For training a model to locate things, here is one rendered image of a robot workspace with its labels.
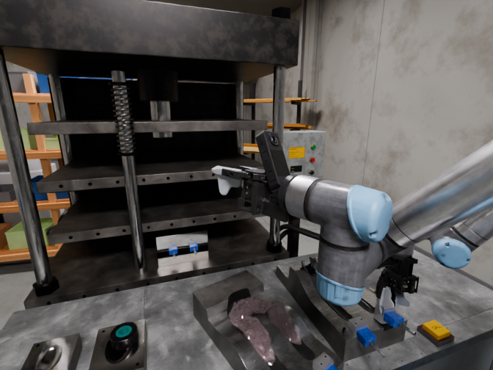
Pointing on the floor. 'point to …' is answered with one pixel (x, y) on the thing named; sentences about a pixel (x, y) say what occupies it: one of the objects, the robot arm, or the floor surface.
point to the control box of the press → (303, 166)
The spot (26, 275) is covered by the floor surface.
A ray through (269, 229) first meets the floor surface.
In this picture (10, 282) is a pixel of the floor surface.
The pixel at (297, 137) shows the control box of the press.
